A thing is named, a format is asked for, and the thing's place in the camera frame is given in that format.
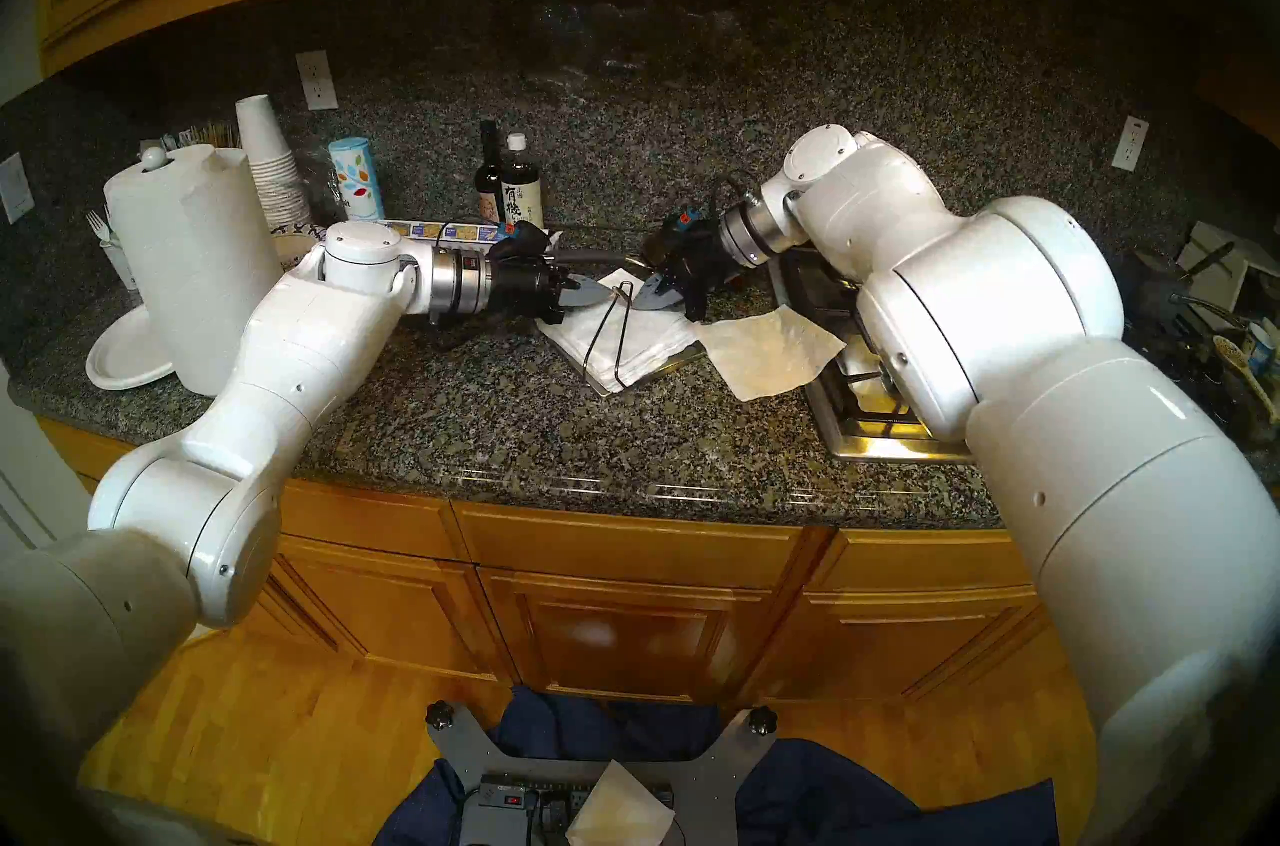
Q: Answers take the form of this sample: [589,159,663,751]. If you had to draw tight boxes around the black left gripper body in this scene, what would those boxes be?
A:
[488,254,571,325]

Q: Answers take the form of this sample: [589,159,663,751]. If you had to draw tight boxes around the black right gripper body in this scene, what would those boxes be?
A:
[660,239,741,323]

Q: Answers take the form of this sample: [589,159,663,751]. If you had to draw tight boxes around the metal wire napkin holder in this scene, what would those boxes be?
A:
[580,279,703,400]

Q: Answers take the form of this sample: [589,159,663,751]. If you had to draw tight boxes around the single white napkin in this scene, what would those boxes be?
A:
[695,306,846,402]

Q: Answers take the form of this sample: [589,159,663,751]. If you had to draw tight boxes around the white napkin stack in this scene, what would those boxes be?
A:
[537,269,701,395]

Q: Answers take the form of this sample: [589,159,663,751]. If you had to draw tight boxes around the dark frying pan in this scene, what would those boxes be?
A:
[545,232,771,292]

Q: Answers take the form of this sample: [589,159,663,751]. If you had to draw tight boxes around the long white blue wrap box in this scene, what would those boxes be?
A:
[385,220,563,247]

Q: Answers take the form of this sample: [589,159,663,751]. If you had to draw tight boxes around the soy sauce bottle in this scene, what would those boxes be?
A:
[499,133,546,230]

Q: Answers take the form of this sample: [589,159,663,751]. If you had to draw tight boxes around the dark glass wine bottle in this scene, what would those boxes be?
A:
[474,120,507,227]

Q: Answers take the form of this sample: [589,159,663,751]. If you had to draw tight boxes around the leaf print cylindrical canister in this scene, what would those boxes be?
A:
[328,137,388,223]

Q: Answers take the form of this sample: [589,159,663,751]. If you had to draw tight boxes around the stainless gas cooktop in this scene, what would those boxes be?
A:
[770,249,976,463]

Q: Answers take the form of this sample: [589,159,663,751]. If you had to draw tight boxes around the blue patterned paper bowl stack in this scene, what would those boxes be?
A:
[272,222,326,265]

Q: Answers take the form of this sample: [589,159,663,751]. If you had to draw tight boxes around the white paper cup stack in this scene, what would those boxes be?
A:
[236,94,313,233]

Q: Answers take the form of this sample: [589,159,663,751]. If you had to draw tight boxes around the wooden lower cabinets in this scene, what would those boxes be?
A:
[35,414,1101,705]

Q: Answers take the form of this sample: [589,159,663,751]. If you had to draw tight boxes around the white paper towel roll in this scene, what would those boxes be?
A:
[104,144,286,398]

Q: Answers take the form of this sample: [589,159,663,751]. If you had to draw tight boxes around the cup of wooden sticks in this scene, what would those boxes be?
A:
[170,119,243,152]

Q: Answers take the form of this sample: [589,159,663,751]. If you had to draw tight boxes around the white paper plate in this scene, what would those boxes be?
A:
[85,302,179,392]

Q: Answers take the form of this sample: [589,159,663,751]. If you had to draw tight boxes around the white cup with forks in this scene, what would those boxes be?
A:
[100,234,139,292]

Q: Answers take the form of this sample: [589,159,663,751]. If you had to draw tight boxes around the white tissue sheet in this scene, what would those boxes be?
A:
[565,759,676,846]

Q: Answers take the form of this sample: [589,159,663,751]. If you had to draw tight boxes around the dark blue cloth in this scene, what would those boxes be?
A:
[372,684,1061,846]

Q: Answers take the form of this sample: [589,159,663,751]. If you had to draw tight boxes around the white door panel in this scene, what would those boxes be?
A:
[0,359,96,555]

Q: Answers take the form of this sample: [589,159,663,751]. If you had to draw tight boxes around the white rectangular board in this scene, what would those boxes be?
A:
[1175,221,1280,307]

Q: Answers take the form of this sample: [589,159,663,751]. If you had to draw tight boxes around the grey power box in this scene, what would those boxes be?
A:
[460,779,536,846]

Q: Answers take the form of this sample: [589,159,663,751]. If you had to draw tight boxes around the patterned ceramic spoon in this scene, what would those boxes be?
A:
[1213,336,1279,423]

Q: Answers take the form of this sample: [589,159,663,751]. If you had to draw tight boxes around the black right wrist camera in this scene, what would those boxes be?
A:
[658,209,709,253]

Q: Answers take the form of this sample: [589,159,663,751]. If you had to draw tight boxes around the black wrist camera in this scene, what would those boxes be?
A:
[658,209,709,253]
[490,222,551,265]

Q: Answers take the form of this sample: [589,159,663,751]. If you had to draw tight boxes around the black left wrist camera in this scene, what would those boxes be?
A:
[490,222,551,265]

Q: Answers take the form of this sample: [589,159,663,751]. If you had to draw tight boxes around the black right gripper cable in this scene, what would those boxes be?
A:
[710,172,761,230]

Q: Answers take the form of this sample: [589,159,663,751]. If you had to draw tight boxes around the white wall outlet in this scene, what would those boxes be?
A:
[296,50,339,112]
[1112,116,1150,173]

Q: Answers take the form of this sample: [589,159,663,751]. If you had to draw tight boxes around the black pot with handle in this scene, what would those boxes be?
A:
[1125,244,1238,325]

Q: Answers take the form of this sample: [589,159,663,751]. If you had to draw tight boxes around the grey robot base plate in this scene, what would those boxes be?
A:
[425,704,781,846]

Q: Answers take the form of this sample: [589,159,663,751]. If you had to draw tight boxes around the white light switch plate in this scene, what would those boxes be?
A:
[0,152,36,225]

